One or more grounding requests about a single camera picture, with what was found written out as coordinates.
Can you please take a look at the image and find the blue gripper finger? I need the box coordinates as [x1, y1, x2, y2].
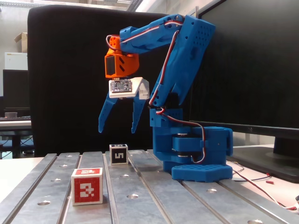
[131, 98, 147, 134]
[98, 97, 120, 134]

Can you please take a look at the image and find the black cube with white marker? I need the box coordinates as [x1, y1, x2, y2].
[109, 144, 129, 166]

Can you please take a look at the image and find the red cube with white marker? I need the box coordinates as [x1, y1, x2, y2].
[71, 167, 104, 206]

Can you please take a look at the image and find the black fabric panel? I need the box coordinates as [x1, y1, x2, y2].
[27, 5, 191, 157]

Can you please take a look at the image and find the dark keyboard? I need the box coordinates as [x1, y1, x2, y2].
[0, 116, 32, 121]

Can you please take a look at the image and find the grey background desk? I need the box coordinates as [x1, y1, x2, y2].
[0, 120, 33, 159]

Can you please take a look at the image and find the black background monitor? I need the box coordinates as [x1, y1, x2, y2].
[2, 69, 30, 110]

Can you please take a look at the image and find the brown cardboard box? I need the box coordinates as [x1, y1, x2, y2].
[14, 32, 28, 53]

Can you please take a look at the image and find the black Dell monitor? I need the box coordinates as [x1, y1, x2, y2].
[190, 0, 299, 184]

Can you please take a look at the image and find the red white black servo cable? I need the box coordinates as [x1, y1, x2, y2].
[106, 35, 117, 51]
[149, 20, 208, 164]

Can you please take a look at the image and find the aluminium slotted base plate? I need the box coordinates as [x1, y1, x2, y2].
[0, 149, 299, 224]

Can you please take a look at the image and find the loose red white cable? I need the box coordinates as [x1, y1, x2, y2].
[232, 169, 299, 210]

